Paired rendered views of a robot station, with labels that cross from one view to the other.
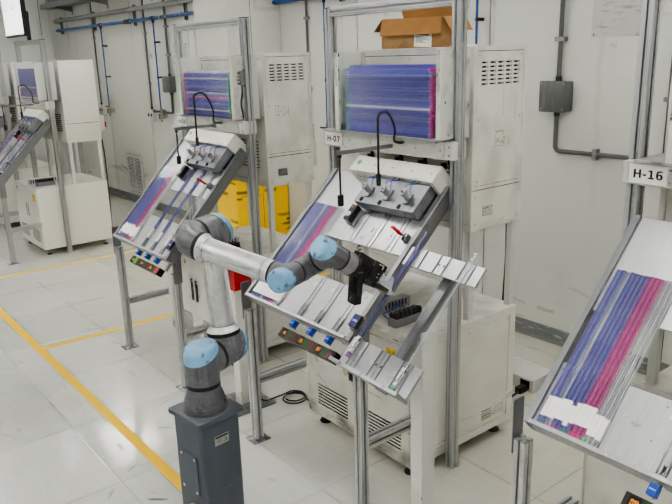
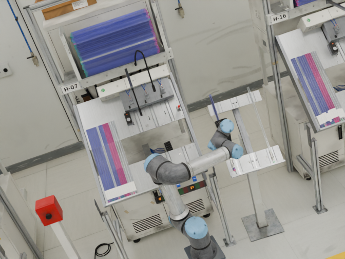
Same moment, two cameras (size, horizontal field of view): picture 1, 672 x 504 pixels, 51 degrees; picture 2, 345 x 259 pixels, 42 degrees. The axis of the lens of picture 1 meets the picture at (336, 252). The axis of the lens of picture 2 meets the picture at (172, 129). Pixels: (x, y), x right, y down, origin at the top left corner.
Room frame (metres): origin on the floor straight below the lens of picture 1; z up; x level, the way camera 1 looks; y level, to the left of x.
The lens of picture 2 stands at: (1.14, 1.91, 2.52)
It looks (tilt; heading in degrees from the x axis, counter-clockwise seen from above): 32 degrees down; 305
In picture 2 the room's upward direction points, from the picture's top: 17 degrees counter-clockwise
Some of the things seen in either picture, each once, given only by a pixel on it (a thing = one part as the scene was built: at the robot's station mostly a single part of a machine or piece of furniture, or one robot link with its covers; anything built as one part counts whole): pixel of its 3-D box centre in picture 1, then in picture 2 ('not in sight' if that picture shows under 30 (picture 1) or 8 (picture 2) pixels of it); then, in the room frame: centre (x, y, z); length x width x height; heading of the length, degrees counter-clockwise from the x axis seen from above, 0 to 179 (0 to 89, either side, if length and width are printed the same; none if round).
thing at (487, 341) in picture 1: (407, 364); (155, 178); (3.00, -0.32, 0.31); 0.70 x 0.65 x 0.62; 39
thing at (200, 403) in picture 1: (204, 393); (202, 246); (2.19, 0.46, 0.60); 0.15 x 0.15 x 0.10
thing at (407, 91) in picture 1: (396, 99); (115, 42); (2.88, -0.26, 1.52); 0.51 x 0.13 x 0.27; 39
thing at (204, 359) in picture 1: (202, 361); (196, 231); (2.20, 0.46, 0.72); 0.13 x 0.12 x 0.14; 152
